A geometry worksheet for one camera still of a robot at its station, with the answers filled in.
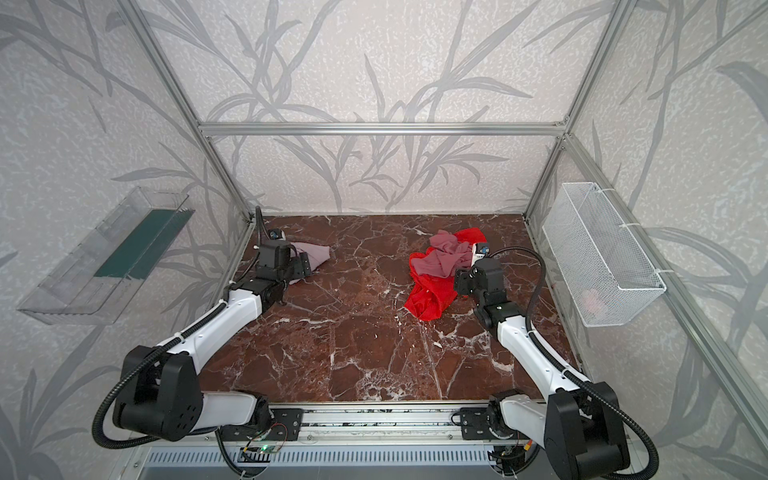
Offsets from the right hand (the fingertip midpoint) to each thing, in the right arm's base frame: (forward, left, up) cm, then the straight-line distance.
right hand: (469, 259), depth 87 cm
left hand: (+3, +52, +1) cm, 52 cm away
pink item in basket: (-16, -27, +4) cm, 32 cm away
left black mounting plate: (-40, +49, -14) cm, 64 cm away
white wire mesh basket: (-19, -23, +19) cm, 35 cm away
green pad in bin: (-10, +75, +21) cm, 79 cm away
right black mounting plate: (-39, +2, -15) cm, 42 cm away
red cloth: (-5, +11, -11) cm, 16 cm away
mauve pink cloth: (+7, +5, -9) cm, 13 cm away
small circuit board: (-45, +53, -15) cm, 71 cm away
